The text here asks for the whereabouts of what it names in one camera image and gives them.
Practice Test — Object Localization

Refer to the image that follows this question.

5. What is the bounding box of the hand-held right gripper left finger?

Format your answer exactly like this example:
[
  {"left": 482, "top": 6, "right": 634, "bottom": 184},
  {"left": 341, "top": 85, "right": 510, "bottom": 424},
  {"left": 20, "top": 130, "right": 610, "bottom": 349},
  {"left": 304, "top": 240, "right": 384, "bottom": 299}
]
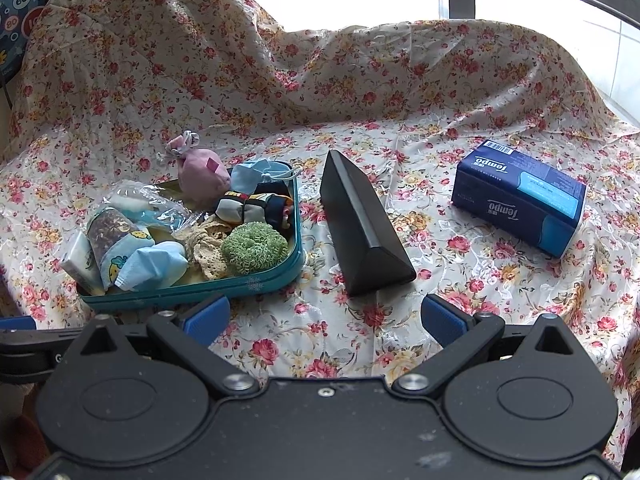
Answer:
[{"left": 67, "top": 292, "right": 261, "bottom": 396}]

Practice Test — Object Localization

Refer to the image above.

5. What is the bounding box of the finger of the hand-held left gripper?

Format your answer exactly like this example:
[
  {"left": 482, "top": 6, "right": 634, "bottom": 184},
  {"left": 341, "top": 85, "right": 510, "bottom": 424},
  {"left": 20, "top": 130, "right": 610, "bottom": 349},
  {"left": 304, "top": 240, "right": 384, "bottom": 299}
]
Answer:
[{"left": 0, "top": 316, "right": 83, "bottom": 386}]

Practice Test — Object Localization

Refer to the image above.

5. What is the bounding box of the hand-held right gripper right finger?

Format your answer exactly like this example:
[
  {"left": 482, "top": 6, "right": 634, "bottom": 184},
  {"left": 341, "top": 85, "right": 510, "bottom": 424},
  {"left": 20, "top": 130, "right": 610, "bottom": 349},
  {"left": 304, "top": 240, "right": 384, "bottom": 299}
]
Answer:
[{"left": 391, "top": 294, "right": 576, "bottom": 395}]

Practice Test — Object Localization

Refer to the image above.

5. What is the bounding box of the teal tin tray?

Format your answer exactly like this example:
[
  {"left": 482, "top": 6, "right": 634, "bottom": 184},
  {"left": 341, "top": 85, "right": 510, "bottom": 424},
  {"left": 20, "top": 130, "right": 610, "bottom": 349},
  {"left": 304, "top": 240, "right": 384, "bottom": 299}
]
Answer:
[{"left": 75, "top": 160, "right": 307, "bottom": 313}]

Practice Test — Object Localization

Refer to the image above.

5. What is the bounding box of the beige lace doily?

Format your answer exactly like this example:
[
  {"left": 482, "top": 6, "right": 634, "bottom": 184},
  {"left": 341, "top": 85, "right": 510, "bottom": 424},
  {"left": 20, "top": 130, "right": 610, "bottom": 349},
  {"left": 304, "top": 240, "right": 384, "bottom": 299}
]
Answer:
[{"left": 182, "top": 215, "right": 238, "bottom": 282}]

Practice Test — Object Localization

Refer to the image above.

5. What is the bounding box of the blue face mask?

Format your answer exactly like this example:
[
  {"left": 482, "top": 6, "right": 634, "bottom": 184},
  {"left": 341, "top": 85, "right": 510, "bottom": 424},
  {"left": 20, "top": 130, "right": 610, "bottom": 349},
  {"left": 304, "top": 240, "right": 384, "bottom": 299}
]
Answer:
[
  {"left": 117, "top": 241, "right": 190, "bottom": 292},
  {"left": 230, "top": 157, "right": 301, "bottom": 196}
]

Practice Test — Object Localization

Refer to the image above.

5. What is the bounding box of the green crochet scrubber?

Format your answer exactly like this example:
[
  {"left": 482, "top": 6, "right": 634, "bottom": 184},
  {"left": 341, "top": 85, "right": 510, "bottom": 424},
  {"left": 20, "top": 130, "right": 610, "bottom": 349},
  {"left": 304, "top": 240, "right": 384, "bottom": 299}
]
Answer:
[{"left": 220, "top": 222, "right": 290, "bottom": 277}]

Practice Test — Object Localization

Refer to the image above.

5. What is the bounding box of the small white tissue packet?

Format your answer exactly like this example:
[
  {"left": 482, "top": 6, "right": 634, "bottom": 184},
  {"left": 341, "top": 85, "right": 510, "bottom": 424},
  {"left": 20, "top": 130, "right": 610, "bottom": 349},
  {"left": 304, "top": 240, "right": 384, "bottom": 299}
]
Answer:
[{"left": 60, "top": 231, "right": 107, "bottom": 297}]

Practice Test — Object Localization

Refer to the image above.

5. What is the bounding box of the patterned navy sock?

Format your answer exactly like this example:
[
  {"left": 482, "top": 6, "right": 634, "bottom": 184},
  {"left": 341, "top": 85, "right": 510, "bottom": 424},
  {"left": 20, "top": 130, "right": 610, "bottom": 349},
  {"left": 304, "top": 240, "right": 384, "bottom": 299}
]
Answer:
[{"left": 215, "top": 182, "right": 296, "bottom": 233}]

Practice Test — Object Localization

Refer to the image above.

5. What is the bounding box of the clear plastic bag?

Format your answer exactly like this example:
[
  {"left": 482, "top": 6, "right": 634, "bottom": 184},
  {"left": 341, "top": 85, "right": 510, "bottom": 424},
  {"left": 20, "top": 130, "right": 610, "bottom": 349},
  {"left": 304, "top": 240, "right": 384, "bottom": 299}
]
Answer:
[{"left": 92, "top": 180, "right": 201, "bottom": 236}]

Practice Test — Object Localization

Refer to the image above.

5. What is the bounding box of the black triangular case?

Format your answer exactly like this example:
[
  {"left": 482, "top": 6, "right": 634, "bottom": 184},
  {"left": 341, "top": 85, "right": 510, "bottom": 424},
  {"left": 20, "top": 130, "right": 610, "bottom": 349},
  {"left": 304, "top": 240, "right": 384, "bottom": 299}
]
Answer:
[{"left": 319, "top": 149, "right": 417, "bottom": 297}]

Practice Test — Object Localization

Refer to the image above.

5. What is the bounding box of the brown speckled cloth roll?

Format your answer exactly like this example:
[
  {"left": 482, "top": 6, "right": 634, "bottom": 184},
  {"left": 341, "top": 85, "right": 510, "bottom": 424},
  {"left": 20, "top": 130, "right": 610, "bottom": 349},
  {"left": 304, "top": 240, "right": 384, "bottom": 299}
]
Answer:
[{"left": 86, "top": 207, "right": 143, "bottom": 266}]

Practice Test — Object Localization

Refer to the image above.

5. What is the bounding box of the blue tissue pack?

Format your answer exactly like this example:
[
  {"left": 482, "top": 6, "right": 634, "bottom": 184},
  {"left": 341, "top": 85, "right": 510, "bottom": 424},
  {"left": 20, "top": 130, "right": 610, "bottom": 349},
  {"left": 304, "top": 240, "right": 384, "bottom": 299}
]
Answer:
[{"left": 450, "top": 139, "right": 588, "bottom": 261}]

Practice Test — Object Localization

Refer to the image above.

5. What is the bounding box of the pink drawstring pouch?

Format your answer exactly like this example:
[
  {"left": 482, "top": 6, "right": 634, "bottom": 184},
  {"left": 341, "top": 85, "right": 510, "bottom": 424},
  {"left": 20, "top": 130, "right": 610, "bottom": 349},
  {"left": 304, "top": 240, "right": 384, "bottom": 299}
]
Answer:
[{"left": 165, "top": 130, "right": 233, "bottom": 211}]

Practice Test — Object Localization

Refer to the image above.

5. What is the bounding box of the floral cloth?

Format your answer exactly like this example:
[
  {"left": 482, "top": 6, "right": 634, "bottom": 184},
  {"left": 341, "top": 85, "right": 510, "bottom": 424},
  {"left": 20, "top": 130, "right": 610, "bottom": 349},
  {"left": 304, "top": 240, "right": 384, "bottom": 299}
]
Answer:
[{"left": 0, "top": 0, "right": 640, "bottom": 461}]

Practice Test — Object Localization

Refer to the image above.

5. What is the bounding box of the round dartboard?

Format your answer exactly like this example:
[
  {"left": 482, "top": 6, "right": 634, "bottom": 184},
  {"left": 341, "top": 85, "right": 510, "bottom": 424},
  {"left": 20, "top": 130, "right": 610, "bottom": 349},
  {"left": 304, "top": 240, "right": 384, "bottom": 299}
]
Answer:
[{"left": 0, "top": 0, "right": 53, "bottom": 83}]

